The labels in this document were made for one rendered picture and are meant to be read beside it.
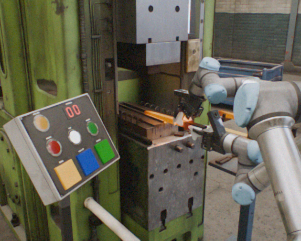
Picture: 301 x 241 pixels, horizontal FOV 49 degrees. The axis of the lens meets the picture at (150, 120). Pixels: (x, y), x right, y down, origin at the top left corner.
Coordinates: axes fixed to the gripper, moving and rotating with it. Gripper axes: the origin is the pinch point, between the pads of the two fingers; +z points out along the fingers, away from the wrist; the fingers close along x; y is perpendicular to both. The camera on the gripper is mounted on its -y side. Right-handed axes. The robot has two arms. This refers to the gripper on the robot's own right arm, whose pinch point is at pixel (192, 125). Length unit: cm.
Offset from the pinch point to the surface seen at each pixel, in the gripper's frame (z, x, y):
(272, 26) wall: 409, 710, -11
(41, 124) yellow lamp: 0, -66, -15
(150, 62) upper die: 16.6, -9.4, -26.7
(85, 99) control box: 12.0, -44.5, -17.1
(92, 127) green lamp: 5.3, -45.9, -8.0
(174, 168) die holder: 11.6, 0.2, 25.3
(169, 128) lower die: 17.2, 2.1, 6.6
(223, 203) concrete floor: 53, 92, 102
